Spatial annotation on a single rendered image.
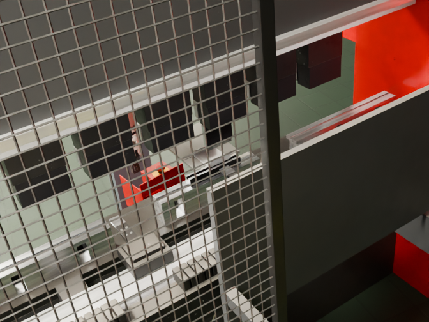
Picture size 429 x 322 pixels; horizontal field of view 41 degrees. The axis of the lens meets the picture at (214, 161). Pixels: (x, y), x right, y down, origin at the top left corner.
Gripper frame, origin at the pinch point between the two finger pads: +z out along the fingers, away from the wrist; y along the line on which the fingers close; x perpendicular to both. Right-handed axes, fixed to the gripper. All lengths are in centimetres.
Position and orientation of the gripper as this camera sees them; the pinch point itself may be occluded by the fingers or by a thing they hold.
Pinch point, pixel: (135, 167)
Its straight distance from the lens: 224.2
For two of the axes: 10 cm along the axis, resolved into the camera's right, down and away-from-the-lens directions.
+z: 1.5, 8.6, 4.9
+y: -6.2, -3.1, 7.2
